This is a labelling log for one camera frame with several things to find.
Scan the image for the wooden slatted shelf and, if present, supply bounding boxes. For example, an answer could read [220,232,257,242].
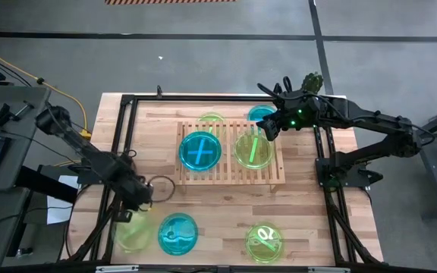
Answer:
[174,120,286,187]

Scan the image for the white paper sheet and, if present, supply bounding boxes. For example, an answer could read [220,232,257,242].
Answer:
[46,174,80,226]

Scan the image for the black cable loop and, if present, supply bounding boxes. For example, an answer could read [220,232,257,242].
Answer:
[147,174,177,204]

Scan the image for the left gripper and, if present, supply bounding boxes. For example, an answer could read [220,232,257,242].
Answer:
[114,175,155,224]

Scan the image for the blue plate with wavy mark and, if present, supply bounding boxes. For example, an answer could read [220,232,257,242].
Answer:
[157,212,200,256]

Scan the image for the black aluminium table frame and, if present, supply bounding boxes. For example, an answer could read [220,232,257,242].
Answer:
[57,93,385,267]

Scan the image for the green translucent plastic plate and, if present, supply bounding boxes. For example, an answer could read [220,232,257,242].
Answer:
[196,111,227,138]
[113,213,156,254]

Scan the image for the green plate with stripe mark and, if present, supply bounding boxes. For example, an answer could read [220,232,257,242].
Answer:
[234,131,276,171]

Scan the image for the gray desk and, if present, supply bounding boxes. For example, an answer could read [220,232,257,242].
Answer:
[0,85,52,266]

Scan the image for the green plate with percent mark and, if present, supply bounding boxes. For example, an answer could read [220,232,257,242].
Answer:
[244,221,284,264]

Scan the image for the green cactus plant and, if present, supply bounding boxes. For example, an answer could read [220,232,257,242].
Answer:
[300,71,325,94]

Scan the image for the yellow cable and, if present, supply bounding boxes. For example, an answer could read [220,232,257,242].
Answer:
[0,42,92,138]

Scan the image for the blue plate with cross mark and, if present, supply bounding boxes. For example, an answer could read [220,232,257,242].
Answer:
[178,130,223,173]

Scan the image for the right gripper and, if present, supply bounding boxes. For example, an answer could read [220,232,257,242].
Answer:
[256,90,322,143]

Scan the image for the blue translucent plastic plate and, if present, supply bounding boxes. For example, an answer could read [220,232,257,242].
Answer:
[247,104,278,124]

